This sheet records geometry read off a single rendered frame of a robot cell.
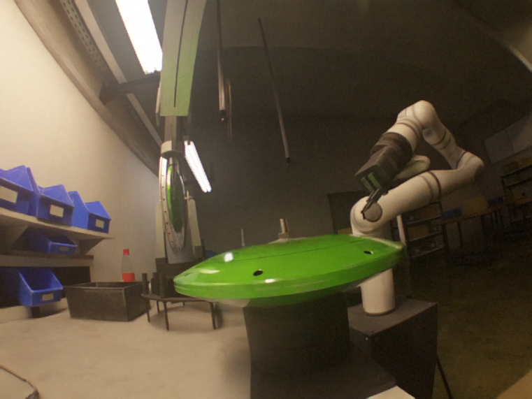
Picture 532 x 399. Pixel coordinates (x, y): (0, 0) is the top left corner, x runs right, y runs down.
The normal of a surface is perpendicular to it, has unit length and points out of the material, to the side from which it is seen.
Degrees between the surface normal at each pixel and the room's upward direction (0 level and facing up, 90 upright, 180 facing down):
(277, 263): 24
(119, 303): 93
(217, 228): 90
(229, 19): 180
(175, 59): 160
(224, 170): 90
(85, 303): 93
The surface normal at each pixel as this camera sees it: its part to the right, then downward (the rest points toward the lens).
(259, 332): -0.73, -0.05
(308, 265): -0.11, -0.97
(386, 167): 0.25, -0.24
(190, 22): 0.25, 0.83
